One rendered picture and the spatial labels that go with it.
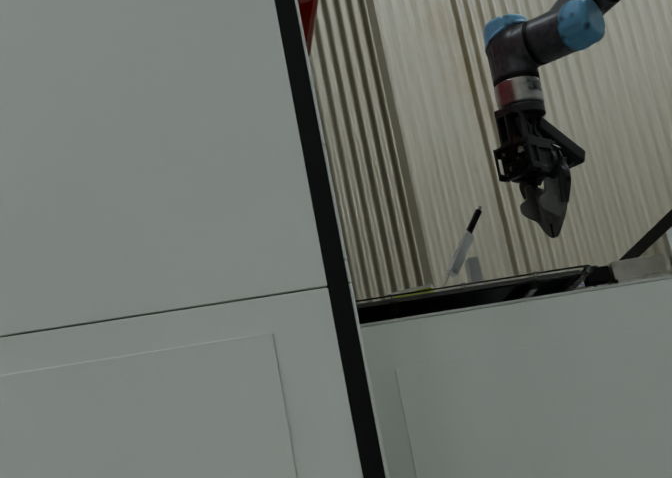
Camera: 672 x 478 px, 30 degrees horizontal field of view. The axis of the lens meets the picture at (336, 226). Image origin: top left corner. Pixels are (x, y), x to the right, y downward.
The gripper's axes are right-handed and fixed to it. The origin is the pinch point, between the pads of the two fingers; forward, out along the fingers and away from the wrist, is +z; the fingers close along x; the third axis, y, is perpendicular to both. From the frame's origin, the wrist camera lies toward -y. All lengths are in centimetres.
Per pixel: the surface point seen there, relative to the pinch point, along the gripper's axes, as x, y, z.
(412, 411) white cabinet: 12, 53, 29
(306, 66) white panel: 22, 70, -8
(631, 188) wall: -156, -279, -81
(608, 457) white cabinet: 26, 36, 37
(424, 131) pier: -195, -203, -111
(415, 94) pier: -196, -203, -128
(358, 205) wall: -225, -190, -89
